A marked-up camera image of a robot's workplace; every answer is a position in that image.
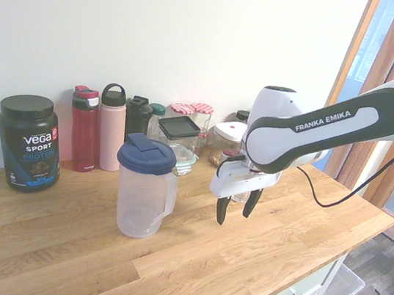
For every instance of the black shaker bottle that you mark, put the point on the black shaker bottle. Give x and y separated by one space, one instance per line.
136 120

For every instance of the small jar with red lid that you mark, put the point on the small jar with red lid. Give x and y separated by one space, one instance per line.
226 157

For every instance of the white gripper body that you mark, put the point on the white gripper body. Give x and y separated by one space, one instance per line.
243 182

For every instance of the blue plastic cup lid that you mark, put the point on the blue plastic cup lid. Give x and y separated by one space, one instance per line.
140 191

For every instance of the jar with dark lid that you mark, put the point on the jar with dark lid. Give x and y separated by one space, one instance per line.
242 116

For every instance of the pink water bottle black cap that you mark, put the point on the pink water bottle black cap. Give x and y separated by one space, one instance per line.
110 134

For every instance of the jar with red checked lid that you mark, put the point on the jar with red checked lid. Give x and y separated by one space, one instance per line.
183 110
201 118

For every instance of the black Vega protein tub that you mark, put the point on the black Vega protein tub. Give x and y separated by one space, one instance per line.
30 148

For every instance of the round glass storage container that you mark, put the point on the round glass storage container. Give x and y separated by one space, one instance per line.
184 160

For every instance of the red water bottle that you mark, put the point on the red water bottle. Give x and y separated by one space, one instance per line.
84 130

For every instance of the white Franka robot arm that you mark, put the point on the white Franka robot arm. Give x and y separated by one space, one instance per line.
332 138

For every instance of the square container with black lid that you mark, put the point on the square container with black lid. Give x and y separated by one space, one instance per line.
179 130

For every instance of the glass jar with white lid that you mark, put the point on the glass jar with white lid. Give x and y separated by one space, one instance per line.
226 137

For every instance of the clear bottle with teal cap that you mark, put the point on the clear bottle with teal cap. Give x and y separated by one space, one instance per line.
155 121

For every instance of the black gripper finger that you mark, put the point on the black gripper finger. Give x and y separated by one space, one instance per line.
251 204
222 210

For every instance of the wooden door frame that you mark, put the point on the wooden door frame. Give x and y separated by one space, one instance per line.
356 49

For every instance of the clear drinking glass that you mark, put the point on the clear drinking glass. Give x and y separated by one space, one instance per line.
239 197

